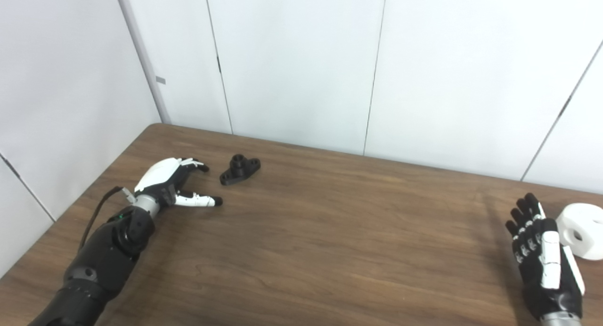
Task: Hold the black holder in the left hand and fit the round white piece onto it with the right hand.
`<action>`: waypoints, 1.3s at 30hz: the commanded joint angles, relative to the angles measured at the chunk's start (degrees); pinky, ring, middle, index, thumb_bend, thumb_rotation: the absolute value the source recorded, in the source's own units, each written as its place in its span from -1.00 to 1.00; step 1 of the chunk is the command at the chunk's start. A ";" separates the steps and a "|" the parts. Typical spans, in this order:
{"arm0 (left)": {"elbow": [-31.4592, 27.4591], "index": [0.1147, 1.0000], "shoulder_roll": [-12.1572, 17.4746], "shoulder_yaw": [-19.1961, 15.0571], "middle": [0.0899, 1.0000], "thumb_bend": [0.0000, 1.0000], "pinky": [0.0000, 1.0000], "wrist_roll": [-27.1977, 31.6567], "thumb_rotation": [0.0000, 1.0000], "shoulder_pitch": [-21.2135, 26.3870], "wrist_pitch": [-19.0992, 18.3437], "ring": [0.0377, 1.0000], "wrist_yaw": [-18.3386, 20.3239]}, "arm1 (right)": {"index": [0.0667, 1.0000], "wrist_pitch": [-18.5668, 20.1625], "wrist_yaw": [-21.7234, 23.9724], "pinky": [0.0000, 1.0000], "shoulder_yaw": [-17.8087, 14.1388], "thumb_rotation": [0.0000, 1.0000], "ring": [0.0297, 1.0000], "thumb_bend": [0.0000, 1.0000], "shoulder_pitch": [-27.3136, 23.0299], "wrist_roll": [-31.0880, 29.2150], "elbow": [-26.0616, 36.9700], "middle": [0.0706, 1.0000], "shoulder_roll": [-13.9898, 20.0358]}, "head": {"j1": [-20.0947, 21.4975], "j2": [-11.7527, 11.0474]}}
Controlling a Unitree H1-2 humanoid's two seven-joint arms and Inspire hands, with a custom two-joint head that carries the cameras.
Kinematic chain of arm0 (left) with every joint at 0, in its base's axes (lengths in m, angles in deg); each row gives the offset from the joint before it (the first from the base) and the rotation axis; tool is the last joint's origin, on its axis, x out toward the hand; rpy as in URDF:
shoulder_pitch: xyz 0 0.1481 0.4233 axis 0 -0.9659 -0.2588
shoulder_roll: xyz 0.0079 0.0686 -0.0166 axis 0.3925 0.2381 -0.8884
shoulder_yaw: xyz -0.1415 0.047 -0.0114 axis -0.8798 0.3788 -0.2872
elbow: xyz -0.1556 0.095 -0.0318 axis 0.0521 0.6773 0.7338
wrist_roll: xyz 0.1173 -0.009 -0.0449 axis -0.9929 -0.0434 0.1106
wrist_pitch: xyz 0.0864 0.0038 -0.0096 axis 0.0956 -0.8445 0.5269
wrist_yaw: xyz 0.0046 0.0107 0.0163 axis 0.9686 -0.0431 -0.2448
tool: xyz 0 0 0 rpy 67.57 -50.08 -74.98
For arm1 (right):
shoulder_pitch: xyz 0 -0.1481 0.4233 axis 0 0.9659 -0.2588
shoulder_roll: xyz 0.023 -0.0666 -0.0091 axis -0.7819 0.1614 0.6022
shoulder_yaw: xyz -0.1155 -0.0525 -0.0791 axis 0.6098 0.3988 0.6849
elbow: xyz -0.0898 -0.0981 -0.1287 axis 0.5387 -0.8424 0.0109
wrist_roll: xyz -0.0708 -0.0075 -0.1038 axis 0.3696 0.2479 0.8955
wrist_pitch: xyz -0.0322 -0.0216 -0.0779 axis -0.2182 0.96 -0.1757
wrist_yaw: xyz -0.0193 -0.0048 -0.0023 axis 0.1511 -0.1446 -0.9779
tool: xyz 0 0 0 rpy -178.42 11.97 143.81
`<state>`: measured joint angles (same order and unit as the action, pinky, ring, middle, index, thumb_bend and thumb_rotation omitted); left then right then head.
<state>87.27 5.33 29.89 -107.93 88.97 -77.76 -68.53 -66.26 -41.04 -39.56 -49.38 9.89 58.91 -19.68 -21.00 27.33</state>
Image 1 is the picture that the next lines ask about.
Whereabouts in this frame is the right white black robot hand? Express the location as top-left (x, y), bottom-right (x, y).
top-left (505, 193), bottom-right (586, 321)

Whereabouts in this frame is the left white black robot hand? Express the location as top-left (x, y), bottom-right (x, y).
top-left (134, 157), bottom-right (223, 209)

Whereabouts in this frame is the round white piece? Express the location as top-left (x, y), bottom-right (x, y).
top-left (555, 203), bottom-right (603, 261)

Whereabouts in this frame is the black flanged holder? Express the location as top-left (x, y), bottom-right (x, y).
top-left (220, 154), bottom-right (261, 186)

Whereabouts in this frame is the gray wall corner strip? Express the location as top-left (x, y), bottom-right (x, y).
top-left (113, 0), bottom-right (171, 124)

